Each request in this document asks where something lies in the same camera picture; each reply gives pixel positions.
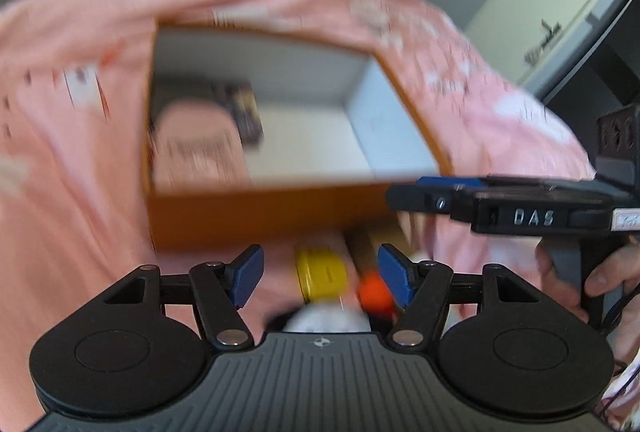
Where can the white door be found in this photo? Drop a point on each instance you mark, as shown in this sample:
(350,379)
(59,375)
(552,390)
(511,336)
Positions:
(555,6)

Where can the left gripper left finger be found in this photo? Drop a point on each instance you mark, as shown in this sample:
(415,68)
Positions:
(220,290)

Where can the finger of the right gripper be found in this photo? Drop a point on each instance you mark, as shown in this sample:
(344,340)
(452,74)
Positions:
(429,194)

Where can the right hand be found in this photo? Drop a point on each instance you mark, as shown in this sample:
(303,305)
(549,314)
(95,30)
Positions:
(621,269)

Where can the yellow tape measure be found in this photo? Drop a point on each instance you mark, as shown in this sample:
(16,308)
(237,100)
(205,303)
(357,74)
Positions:
(322,274)

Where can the dark patterned card box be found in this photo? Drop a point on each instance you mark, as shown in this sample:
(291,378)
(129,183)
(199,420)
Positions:
(239,99)

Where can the pink fabric pouch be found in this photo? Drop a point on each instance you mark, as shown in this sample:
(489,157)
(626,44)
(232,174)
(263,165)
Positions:
(197,146)

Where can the orange cardboard box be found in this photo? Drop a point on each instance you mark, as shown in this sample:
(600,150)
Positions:
(338,131)

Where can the pink patterned duvet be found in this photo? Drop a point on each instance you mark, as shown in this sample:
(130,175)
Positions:
(73,80)

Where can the white foam block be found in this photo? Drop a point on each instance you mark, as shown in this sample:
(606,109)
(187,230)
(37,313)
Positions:
(327,318)

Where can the orange crochet toy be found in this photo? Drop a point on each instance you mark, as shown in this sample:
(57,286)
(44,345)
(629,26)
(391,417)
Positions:
(374,296)

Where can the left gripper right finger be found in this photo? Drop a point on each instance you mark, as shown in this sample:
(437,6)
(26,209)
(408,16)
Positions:
(421,291)

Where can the brown cardboard small box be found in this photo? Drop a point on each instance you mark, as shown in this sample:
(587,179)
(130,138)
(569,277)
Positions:
(363,242)

